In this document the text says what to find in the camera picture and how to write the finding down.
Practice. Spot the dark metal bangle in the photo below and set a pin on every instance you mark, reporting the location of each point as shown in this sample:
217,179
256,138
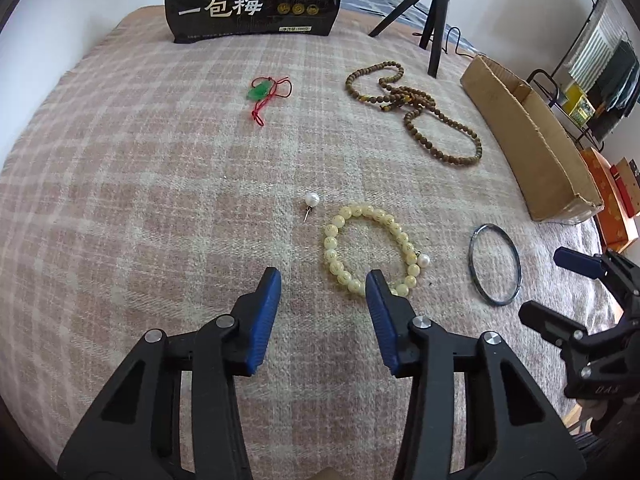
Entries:
470,257

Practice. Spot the stack of gift boxes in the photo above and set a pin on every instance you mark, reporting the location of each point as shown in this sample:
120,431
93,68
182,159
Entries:
627,185

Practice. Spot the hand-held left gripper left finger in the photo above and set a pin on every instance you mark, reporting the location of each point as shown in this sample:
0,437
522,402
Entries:
262,320

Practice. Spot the striped hanging cloth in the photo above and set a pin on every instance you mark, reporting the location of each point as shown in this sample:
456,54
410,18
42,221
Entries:
595,45

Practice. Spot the orange cloth covered table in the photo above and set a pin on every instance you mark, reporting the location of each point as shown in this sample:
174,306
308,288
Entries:
607,210

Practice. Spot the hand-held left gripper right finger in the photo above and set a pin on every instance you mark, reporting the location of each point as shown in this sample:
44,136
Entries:
380,315

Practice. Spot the black tripod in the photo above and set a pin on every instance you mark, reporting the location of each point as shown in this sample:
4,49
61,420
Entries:
439,20

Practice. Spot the dark hanging clothes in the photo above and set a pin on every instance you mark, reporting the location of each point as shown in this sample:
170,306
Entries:
617,90

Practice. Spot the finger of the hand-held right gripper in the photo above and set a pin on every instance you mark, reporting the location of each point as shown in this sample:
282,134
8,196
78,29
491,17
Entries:
547,321
575,261

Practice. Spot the black clothes rack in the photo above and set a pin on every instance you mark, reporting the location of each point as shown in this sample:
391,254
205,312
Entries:
547,85

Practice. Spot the yellow crate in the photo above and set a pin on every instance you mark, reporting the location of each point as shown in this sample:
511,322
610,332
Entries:
580,105

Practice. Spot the blue patterned bed sheet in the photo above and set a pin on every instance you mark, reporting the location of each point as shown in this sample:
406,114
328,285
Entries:
370,2

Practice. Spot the black snack bag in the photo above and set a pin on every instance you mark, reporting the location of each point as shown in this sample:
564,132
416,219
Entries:
250,5

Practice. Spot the cardboard box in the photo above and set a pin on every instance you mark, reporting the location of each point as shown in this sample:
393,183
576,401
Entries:
540,170

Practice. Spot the pearl stud earring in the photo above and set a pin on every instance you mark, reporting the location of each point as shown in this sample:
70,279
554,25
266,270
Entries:
312,200
424,260

